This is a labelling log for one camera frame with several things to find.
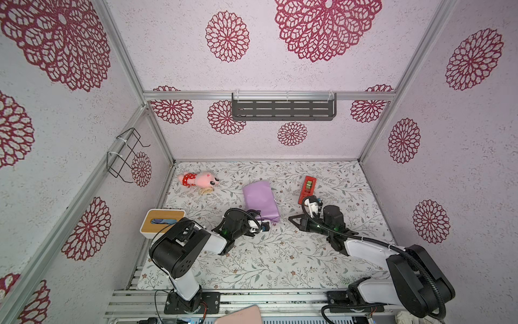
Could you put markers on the pink wrapping paper sheet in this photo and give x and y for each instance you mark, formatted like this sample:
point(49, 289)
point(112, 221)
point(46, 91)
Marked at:
point(259, 196)

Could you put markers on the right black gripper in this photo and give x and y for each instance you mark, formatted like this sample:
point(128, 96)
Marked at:
point(304, 222)

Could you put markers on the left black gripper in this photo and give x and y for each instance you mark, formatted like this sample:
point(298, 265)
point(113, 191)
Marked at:
point(246, 214)

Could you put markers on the white cloth bottom right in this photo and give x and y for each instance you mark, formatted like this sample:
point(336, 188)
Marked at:
point(404, 317)

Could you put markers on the grey wall shelf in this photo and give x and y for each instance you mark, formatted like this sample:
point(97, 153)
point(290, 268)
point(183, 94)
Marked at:
point(283, 110)

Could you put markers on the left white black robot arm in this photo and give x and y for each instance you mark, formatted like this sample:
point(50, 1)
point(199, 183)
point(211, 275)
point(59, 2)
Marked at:
point(175, 248)

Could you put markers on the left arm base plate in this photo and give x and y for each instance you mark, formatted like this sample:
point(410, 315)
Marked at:
point(202, 303)

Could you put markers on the pink cloth at bottom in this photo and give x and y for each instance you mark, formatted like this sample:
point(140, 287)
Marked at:
point(249, 315)

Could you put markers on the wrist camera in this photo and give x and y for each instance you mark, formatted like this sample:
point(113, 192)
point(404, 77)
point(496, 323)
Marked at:
point(255, 227)
point(313, 207)

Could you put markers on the pink plush toy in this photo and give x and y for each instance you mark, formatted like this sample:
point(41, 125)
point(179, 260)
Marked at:
point(203, 180)

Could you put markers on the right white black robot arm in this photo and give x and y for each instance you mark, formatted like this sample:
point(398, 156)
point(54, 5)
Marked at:
point(415, 281)

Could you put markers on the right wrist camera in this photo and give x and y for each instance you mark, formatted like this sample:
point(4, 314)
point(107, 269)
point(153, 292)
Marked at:
point(313, 207)

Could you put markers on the black wire wall rack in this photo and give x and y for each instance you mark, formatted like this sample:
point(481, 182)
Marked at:
point(130, 163)

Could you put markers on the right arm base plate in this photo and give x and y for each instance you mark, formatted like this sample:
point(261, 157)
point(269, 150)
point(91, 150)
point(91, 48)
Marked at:
point(343, 301)

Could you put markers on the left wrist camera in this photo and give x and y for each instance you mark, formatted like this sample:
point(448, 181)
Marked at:
point(255, 227)

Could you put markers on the white wooden tissue box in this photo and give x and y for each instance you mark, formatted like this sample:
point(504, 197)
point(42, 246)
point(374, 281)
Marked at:
point(158, 219)

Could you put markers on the red tape dispenser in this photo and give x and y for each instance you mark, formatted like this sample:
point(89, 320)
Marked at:
point(308, 188)

